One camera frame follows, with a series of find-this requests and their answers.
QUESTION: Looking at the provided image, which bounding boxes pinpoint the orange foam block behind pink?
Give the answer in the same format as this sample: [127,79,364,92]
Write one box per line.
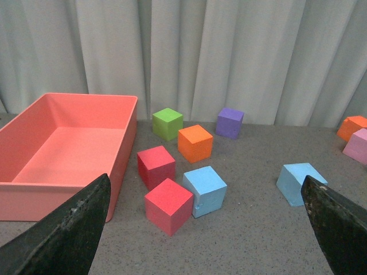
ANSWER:
[337,115,367,142]

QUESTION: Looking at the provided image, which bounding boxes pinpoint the red foam block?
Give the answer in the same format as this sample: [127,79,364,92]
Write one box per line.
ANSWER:
[137,146,175,191]
[145,178,194,236]

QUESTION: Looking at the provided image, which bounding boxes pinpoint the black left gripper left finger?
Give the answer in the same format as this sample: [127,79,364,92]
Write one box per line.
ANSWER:
[1,174,111,274]

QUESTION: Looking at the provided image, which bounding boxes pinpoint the red foam block near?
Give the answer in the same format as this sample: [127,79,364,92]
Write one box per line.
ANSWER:
[145,178,194,236]

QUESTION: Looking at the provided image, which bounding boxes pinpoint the red foam block far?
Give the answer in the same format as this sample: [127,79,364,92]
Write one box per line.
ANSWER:
[137,146,175,191]

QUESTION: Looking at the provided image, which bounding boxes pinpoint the orange foam block left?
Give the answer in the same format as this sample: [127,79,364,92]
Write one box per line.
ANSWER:
[178,124,213,163]

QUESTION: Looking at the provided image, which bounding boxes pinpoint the light blue foam block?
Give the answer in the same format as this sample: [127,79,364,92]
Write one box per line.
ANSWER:
[276,163,328,207]

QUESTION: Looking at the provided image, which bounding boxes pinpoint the light blue foam block dented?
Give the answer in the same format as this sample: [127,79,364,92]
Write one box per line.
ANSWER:
[182,166,227,218]

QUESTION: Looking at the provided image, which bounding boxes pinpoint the green foam block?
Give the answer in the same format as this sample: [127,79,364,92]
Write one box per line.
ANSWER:
[152,108,184,141]

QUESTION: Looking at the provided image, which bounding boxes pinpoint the purple foam block far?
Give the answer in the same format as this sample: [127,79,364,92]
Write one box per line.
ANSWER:
[216,107,244,139]

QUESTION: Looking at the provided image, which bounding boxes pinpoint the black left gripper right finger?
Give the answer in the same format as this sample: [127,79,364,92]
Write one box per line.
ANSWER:
[301,175,366,274]

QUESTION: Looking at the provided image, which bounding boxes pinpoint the grey pleated curtain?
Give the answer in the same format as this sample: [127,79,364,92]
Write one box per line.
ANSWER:
[1,1,366,127]

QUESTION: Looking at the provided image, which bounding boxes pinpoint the coral pink plastic bin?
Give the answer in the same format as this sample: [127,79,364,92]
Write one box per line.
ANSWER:
[1,93,138,221]

